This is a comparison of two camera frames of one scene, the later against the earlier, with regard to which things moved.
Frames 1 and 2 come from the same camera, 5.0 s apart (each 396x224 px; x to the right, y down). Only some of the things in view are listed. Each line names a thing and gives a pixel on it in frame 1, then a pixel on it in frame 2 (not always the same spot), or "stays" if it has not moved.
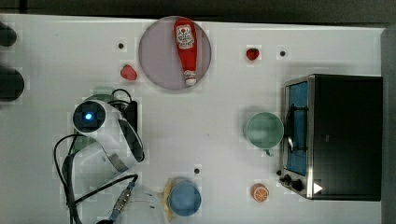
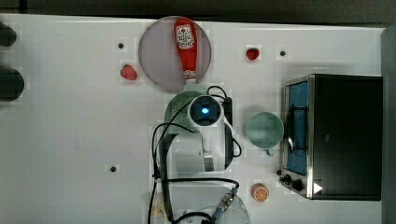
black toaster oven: x=332 y=137 stays
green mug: x=265 y=130 stays
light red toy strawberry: x=129 y=73 stays
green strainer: x=81 y=141 -> x=176 y=116
